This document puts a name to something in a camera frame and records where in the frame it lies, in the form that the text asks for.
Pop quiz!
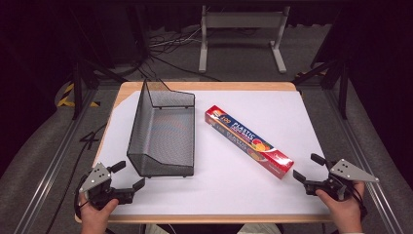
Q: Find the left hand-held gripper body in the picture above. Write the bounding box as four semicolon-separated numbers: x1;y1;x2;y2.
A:
78;162;135;211

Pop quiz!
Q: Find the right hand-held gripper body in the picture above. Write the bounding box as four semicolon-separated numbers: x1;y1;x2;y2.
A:
303;158;380;202

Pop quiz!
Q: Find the black wire mesh basket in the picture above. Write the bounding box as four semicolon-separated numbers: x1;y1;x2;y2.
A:
126;78;197;179

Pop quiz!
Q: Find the red plastic wrap box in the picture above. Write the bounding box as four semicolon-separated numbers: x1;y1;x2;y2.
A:
204;103;295;180

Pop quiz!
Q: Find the person's left hand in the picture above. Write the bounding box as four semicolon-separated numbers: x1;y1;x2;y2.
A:
79;193;120;234

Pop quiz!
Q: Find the person's right hand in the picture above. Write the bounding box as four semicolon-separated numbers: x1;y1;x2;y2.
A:
315;180;366;234

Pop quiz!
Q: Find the black metal stand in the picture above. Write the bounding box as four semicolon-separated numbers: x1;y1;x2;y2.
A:
291;58;351;121
71;58;129;121

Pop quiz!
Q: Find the white paper sheet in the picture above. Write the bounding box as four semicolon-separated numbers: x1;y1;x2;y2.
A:
95;90;331;216

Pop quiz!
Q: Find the yellow black hazard tape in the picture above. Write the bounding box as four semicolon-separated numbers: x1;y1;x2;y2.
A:
56;82;101;108

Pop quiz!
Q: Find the grey metal stand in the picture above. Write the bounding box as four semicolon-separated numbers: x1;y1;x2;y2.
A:
198;4;291;74

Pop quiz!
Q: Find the long black cable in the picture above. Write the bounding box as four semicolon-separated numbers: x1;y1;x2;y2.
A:
44;122;109;234

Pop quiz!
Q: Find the aluminium rail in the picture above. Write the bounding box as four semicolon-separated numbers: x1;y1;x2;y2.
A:
13;87;99;234
323;87;405;234

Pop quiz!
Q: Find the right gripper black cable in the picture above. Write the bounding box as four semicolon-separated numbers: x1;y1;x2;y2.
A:
350;183;369;222

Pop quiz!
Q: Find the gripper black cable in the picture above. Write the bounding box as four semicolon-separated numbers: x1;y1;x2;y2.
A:
73;175;90;219
350;183;369;222

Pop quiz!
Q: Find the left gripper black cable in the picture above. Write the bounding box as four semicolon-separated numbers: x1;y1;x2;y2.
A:
73;175;90;219

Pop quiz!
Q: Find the black floor cable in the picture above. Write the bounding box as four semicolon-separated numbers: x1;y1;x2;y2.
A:
149;54;222;83

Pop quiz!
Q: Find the white floor cable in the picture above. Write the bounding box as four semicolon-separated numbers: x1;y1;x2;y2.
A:
149;26;203;49

